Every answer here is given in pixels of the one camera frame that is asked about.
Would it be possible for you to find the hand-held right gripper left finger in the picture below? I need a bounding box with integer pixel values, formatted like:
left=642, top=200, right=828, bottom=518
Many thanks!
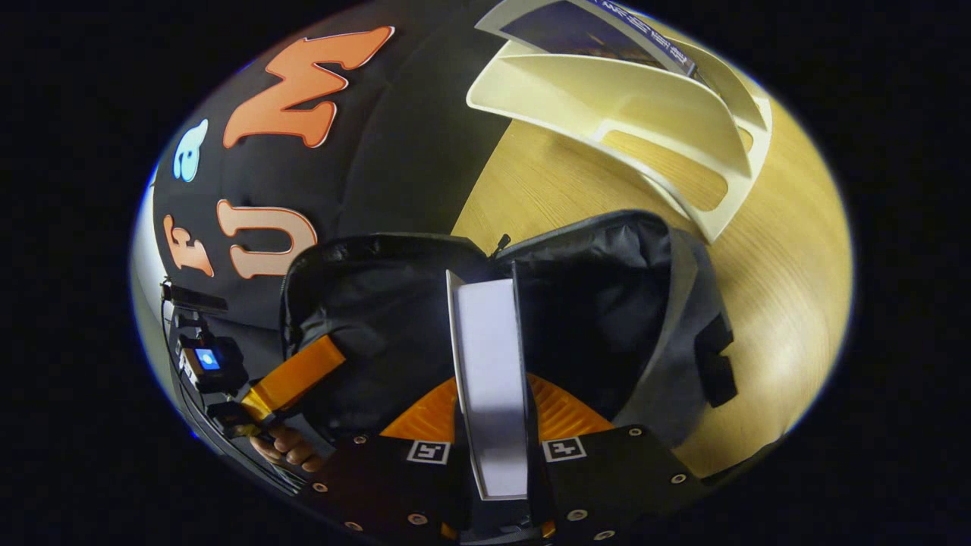
left=298, top=375, right=477, bottom=544

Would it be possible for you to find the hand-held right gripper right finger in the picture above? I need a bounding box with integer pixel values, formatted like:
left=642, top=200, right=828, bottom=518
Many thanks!
left=527, top=372, right=714, bottom=544

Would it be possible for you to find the grey schoolbag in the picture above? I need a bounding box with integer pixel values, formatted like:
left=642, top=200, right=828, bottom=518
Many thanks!
left=279, top=210, right=740, bottom=460

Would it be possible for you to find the white spine book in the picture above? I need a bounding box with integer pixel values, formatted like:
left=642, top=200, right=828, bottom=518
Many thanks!
left=445, top=269, right=533, bottom=503

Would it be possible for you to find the white bookshelf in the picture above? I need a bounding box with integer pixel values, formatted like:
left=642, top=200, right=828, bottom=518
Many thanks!
left=466, top=0, right=775, bottom=245

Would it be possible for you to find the blue picture cover book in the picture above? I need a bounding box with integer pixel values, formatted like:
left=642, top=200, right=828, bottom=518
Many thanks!
left=499, top=0, right=700, bottom=78

